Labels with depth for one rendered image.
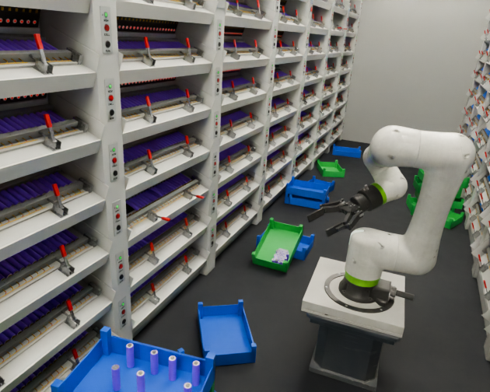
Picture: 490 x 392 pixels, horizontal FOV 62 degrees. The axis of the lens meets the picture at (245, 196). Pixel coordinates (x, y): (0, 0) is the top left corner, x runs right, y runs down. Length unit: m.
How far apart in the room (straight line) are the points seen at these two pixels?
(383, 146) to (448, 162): 0.18
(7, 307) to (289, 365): 1.02
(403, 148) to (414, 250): 0.38
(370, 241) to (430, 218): 0.21
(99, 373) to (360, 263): 0.89
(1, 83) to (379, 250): 1.18
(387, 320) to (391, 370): 0.36
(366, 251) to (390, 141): 0.42
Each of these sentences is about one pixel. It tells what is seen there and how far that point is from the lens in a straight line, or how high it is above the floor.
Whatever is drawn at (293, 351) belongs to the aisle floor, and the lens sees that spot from 1.80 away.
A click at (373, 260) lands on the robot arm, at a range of 1.49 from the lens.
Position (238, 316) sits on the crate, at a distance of 1.93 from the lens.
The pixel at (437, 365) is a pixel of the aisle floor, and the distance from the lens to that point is 1.94.
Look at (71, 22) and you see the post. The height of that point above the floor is 1.19.
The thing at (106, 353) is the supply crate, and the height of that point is 0.41.
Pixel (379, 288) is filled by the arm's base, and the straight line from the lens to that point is 1.57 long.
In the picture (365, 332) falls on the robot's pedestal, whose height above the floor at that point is 0.27.
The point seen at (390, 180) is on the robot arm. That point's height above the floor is 0.70.
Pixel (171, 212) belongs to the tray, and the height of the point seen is 0.48.
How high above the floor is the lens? 1.19
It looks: 22 degrees down
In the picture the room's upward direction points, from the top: 4 degrees clockwise
